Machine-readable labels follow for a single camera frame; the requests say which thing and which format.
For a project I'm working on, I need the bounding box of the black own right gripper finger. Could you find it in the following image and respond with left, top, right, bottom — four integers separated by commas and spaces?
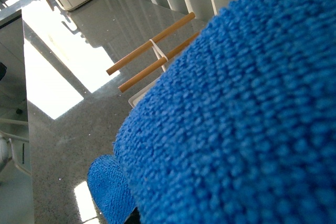
124, 207, 141, 224

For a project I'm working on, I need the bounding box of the blue microfiber cloth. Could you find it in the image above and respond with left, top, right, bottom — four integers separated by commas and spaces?
88, 0, 335, 223

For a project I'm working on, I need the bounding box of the white rectangular tray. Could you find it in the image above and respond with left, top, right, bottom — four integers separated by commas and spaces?
128, 80, 156, 108

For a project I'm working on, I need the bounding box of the wooden towel rack rod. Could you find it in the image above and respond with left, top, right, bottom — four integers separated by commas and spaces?
106, 12, 195, 76

